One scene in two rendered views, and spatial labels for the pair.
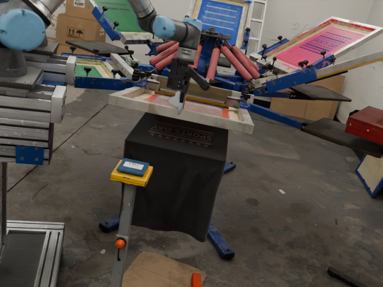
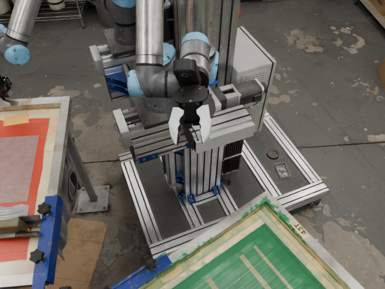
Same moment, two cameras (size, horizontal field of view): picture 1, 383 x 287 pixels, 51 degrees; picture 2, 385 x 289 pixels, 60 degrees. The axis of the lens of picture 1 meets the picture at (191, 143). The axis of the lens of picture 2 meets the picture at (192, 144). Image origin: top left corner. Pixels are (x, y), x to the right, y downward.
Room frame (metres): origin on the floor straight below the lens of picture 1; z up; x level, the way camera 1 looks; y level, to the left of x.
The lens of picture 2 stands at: (2.71, 0.76, 2.15)
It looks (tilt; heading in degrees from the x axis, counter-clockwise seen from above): 50 degrees down; 173
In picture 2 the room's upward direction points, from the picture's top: straight up
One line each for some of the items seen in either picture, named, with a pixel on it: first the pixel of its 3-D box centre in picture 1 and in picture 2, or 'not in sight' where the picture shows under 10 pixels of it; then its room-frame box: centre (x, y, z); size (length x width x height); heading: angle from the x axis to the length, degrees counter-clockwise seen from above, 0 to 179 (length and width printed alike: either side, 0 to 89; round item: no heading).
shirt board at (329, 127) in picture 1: (282, 117); not in sight; (2.59, -0.56, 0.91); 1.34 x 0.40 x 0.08; 58
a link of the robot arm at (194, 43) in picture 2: not in sight; (195, 55); (1.99, 0.86, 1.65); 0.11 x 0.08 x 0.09; 171
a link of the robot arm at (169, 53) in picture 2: not in sight; (161, 65); (1.71, 0.77, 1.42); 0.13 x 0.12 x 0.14; 81
